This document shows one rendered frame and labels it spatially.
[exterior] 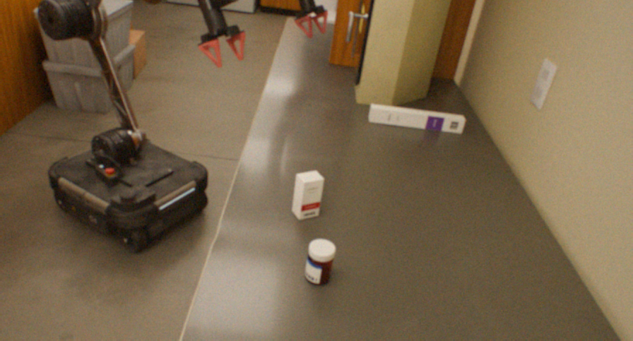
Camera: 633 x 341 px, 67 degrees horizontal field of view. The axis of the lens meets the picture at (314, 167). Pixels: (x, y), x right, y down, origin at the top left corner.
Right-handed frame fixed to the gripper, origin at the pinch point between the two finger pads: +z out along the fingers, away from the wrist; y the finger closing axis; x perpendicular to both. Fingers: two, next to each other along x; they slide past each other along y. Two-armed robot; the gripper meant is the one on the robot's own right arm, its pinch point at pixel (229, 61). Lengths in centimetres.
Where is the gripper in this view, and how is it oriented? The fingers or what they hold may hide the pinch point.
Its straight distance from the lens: 147.1
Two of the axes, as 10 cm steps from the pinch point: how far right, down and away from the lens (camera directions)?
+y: 5.1, -3.8, 7.7
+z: 3.1, 9.2, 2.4
